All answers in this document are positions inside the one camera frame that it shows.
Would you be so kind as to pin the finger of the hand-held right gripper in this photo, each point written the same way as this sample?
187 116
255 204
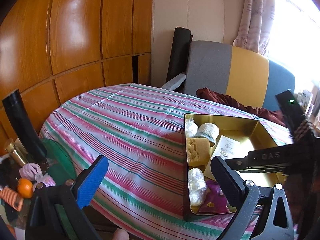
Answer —
262 160

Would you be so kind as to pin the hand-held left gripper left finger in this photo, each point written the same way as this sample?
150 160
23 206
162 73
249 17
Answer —
91 182

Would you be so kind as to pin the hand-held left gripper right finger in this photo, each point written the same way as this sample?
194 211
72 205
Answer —
225 180

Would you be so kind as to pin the purple snack packet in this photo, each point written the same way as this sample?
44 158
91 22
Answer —
216 200

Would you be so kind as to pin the gold-lined box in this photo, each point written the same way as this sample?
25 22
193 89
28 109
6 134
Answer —
250 135

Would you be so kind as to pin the clear pack of cotton balls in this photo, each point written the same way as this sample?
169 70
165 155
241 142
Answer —
197 186

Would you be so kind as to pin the white paper leaflet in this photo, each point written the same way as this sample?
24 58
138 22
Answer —
226 146

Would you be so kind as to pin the yellow sponge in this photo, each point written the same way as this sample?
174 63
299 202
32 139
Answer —
197 151

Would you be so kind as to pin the white plastic-wrapped ball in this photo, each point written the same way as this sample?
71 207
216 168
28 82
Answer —
191 129

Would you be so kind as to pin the person's left hand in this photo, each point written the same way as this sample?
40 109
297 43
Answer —
120 235

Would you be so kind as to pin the white tissue box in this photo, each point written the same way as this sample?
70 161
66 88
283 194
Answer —
306 98

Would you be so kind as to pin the green cushion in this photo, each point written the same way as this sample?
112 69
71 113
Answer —
58 157

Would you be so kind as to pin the pink patterned packet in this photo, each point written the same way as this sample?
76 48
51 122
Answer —
46 181

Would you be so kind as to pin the striped tablecloth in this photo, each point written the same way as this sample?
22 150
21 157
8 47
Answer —
125 142

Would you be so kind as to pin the grey yellow blue sofa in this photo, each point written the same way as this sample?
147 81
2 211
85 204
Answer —
247 77

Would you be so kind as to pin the pink cloth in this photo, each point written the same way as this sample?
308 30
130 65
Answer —
29 170

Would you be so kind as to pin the orange fruit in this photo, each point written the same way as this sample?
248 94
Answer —
25 188

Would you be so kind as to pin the maroon blanket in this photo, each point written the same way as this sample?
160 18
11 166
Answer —
225 100

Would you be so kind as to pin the window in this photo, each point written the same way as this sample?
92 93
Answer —
300 30

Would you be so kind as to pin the orange ribbed tool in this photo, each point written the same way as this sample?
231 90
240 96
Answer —
11 197

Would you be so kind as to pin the black tube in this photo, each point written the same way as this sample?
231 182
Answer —
22 127

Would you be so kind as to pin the pink patterned curtain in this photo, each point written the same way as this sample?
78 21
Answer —
255 17

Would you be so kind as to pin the black rolled mat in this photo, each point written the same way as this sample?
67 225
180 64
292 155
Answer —
178 52

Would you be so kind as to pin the wooden wardrobe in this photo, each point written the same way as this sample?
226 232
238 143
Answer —
75 30

